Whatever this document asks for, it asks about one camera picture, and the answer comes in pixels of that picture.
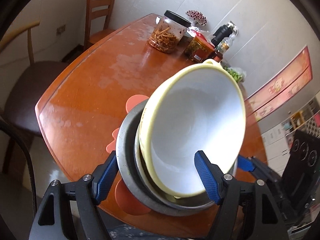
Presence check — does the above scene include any wide stainless steel bowl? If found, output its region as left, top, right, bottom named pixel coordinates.
left=129, top=99, right=214, bottom=217

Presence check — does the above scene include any yellow bowl with handle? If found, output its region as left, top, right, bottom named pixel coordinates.
left=138, top=60, right=246, bottom=198

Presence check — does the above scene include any bag of green vegetables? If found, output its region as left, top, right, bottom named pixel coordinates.
left=223, top=66, right=246, bottom=83

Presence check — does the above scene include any pink Hello Kitty door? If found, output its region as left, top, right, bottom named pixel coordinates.
left=247, top=46, right=312, bottom=121

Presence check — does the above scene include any brown sauce bottle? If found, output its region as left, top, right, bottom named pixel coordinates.
left=212, top=42, right=230, bottom=62

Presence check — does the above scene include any curved light wood chair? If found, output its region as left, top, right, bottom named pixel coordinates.
left=0, top=21, right=70, bottom=176

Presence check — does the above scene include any clear bottle with green contents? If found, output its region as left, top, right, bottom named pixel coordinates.
left=223, top=32, right=238, bottom=48

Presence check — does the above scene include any red lidded tin jar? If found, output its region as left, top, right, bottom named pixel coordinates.
left=184, top=36, right=214, bottom=63

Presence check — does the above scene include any black thermos bottle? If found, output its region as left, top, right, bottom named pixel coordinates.
left=211, top=24, right=233, bottom=47

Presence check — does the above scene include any red snack package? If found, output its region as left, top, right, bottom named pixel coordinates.
left=190, top=29, right=207, bottom=40

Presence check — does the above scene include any plastic jar with black lid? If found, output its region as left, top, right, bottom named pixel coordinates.
left=148, top=10, right=191, bottom=54

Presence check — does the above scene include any brown wooden slat chair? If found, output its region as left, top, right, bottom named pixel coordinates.
left=84, top=0, right=115, bottom=49

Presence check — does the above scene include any wall power socket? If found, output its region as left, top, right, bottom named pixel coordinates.
left=227, top=21, right=239, bottom=37

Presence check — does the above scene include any low wall outlet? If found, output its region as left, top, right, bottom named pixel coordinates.
left=56, top=24, right=66, bottom=36

